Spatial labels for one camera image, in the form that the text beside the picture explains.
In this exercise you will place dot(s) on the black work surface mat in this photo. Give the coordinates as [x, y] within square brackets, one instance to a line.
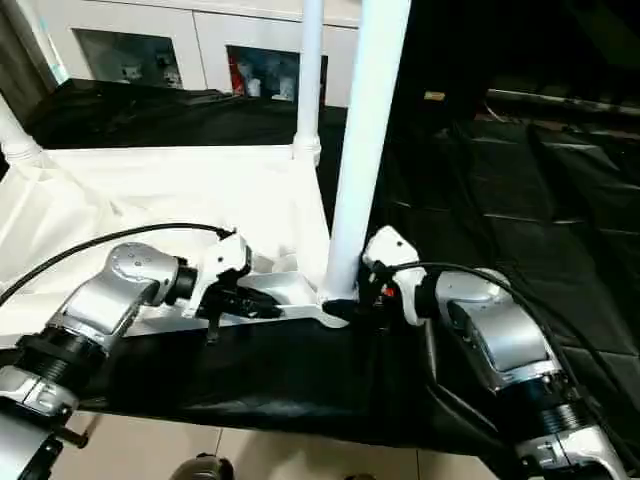
[525, 200]

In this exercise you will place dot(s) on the long dark metal rod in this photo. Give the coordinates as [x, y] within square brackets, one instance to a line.
[560, 101]

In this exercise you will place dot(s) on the white plastic table leg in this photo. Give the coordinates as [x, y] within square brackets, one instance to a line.
[367, 150]
[310, 75]
[17, 135]

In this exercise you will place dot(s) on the white glass-door cabinet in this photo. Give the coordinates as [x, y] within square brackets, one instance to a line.
[200, 25]

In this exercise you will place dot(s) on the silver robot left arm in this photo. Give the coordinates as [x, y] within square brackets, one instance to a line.
[115, 295]

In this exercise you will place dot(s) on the grey curtain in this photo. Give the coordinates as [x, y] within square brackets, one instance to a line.
[20, 60]

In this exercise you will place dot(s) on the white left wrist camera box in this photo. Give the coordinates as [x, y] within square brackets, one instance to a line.
[225, 260]

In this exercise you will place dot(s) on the small white jar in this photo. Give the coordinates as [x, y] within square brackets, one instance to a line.
[253, 86]

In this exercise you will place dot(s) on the black backdrop cloth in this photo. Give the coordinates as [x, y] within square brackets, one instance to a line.
[525, 40]

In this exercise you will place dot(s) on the brown round robot part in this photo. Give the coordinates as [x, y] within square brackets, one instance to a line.
[205, 468]

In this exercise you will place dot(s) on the red bottle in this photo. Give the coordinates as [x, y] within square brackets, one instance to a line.
[236, 75]

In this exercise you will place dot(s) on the black folding table frame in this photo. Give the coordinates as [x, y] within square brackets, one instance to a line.
[75, 437]

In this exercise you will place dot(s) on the small yellow label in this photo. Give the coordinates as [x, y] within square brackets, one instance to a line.
[434, 95]

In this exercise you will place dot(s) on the white plastic table top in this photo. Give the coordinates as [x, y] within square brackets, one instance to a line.
[175, 190]

